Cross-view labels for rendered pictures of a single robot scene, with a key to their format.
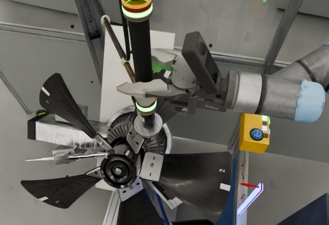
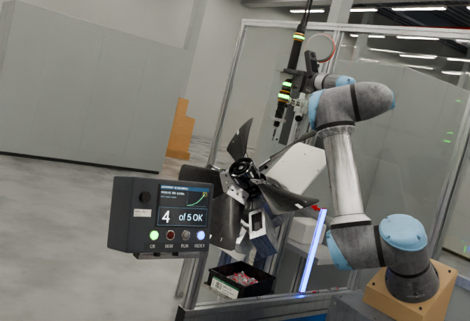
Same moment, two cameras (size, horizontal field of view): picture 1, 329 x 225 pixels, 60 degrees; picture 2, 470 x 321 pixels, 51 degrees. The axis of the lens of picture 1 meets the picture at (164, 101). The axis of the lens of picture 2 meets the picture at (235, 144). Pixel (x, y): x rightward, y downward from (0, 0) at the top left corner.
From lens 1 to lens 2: 1.83 m
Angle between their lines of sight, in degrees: 59
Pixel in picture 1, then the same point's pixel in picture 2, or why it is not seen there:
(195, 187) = (278, 196)
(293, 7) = (445, 188)
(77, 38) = not seen: hidden behind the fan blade
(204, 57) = (312, 58)
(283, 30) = (439, 215)
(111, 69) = (280, 164)
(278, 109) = (330, 80)
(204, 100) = (306, 85)
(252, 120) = not seen: hidden behind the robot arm
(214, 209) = (280, 208)
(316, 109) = (344, 79)
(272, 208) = not seen: outside the picture
